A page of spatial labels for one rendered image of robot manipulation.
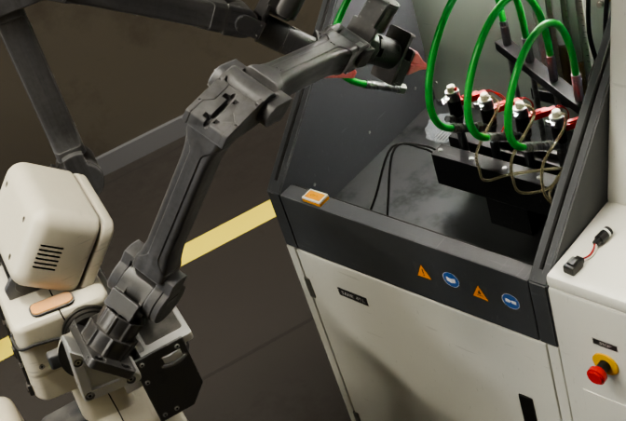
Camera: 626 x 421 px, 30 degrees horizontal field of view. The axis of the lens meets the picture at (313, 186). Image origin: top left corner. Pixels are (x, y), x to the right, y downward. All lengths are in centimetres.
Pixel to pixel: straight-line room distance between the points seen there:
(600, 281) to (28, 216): 97
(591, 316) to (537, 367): 25
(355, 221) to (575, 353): 51
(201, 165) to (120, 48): 268
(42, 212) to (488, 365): 98
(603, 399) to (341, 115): 84
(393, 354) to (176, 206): 99
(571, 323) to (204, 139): 81
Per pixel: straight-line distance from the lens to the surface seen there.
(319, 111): 252
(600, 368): 215
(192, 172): 172
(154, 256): 184
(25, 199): 198
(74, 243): 196
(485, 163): 236
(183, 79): 449
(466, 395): 256
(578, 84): 225
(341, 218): 238
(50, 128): 219
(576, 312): 212
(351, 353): 276
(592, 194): 217
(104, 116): 445
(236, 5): 221
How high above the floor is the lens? 242
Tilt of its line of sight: 36 degrees down
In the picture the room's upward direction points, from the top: 19 degrees counter-clockwise
